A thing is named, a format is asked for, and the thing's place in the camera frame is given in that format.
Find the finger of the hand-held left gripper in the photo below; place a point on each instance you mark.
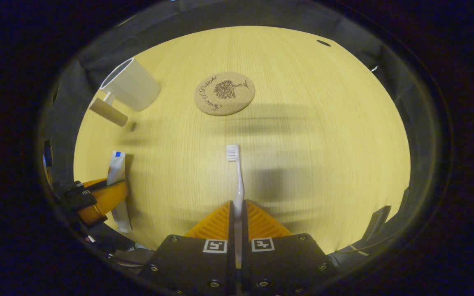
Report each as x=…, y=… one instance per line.
x=81, y=187
x=111, y=197

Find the white toothbrush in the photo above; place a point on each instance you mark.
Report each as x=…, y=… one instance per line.
x=239, y=185

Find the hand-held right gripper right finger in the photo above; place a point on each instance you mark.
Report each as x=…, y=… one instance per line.
x=286, y=263

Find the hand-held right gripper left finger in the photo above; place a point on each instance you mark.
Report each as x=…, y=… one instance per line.
x=191, y=263

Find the white toothpaste tube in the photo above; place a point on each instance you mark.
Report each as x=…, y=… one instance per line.
x=117, y=168

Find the round cork coaster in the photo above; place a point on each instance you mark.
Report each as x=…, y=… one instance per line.
x=224, y=100

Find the white cup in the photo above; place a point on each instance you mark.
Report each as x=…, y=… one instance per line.
x=134, y=84

